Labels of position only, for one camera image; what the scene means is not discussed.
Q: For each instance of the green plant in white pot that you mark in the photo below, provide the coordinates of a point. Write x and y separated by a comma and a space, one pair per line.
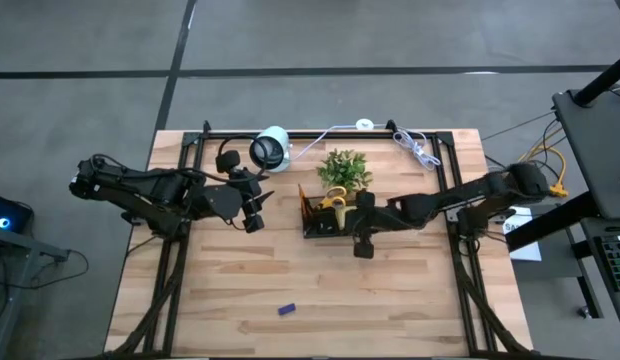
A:
345, 170

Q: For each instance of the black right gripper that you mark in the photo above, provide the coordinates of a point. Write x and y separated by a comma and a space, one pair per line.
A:
382, 215

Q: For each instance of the orange pencil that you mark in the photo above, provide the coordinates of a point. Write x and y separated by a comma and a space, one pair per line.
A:
308, 207
302, 200

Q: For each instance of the white round camera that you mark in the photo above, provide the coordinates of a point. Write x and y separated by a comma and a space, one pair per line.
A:
282, 150

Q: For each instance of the grey side table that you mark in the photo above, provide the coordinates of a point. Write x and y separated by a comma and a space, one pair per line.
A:
25, 245

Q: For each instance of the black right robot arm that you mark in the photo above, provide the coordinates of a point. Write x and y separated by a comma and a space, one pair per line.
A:
440, 205

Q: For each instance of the black mesh desk organizer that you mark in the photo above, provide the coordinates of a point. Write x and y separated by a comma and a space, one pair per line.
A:
320, 227

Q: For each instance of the blue eraser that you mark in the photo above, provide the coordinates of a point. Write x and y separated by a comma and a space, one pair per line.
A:
287, 309

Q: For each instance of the keyboard with coloured keys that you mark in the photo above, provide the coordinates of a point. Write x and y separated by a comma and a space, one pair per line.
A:
617, 260

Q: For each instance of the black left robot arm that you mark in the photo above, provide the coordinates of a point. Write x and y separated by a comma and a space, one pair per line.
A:
140, 187

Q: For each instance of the white paper sheet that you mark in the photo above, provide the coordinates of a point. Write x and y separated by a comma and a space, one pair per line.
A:
527, 250

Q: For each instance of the black side desk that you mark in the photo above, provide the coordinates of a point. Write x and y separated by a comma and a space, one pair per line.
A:
600, 150

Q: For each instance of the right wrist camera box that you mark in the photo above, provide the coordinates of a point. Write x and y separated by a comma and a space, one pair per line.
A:
363, 249

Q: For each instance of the computer with blue light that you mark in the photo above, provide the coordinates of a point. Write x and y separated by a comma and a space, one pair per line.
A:
15, 215

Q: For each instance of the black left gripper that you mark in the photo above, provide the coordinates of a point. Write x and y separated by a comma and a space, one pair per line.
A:
220, 200

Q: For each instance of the black slanted pole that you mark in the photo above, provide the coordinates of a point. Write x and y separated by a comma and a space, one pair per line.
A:
602, 80

